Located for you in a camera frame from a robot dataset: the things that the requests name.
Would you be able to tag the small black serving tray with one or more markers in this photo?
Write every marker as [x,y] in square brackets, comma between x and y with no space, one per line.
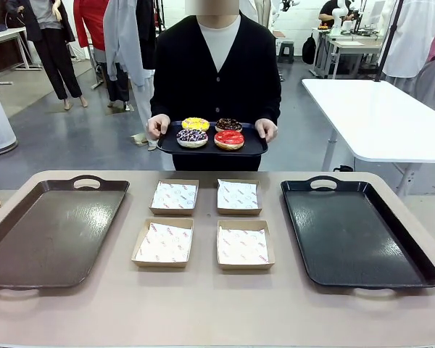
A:
[210,151]

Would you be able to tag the light blue hanging shirt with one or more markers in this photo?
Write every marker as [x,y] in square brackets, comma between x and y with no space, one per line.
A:
[125,32]

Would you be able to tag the mannequin in dark suit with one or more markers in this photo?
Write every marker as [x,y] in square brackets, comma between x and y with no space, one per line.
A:
[54,54]

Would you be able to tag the purple white sprinkled donut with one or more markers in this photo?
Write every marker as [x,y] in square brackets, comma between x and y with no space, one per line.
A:
[183,140]

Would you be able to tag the person's torso black cardigan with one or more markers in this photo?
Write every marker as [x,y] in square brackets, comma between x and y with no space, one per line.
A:
[188,72]

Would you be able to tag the person's right hand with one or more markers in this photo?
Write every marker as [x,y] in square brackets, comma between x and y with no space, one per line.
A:
[157,125]

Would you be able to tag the large black serving tray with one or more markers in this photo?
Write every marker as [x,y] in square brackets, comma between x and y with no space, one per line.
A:
[348,239]

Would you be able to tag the chocolate glazed donut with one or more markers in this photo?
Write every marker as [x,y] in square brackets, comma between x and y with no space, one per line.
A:
[221,126]

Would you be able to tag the person's right forearm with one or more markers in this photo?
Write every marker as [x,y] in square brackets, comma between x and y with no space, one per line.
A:
[161,98]

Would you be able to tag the brown cardboard food box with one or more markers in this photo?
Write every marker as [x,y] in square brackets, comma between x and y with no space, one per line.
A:
[239,212]
[172,212]
[159,264]
[244,267]

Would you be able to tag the background person black shirt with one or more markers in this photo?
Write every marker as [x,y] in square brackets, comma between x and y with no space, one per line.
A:
[326,12]

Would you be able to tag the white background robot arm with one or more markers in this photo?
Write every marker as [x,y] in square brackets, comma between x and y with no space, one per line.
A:
[339,16]

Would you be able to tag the white rounded table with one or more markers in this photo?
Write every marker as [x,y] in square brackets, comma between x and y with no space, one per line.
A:
[384,116]

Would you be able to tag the person's left hand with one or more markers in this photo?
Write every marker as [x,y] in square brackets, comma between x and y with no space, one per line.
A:
[268,128]

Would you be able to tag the grey background workbench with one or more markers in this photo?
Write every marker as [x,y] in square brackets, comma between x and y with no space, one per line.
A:
[351,45]

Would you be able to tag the white hanging shirt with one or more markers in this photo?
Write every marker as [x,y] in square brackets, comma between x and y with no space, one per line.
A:
[413,36]

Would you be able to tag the grey garment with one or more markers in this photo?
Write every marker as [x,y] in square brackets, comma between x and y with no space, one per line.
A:
[431,79]

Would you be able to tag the red hanging garment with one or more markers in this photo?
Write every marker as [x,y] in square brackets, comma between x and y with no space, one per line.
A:
[90,21]

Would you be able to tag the black slanted pole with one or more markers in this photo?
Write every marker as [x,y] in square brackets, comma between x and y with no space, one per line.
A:
[388,40]

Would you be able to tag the grey plastic stool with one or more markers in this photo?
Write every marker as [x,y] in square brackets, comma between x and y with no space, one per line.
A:
[286,49]

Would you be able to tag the yellow sprinkled donut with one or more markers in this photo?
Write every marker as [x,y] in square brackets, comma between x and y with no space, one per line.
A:
[187,125]

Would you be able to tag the black backpack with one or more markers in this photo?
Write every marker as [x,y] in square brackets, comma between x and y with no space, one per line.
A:
[309,49]

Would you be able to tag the person's left forearm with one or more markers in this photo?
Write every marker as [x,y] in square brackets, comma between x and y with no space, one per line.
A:
[271,98]

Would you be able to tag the white desk with legs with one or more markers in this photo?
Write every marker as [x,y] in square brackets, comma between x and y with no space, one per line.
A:
[7,34]

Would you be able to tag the red glazed donut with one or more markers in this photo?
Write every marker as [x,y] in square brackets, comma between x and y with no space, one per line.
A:
[221,141]

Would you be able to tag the brown plastic serving tray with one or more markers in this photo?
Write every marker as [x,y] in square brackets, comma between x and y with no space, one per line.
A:
[50,235]

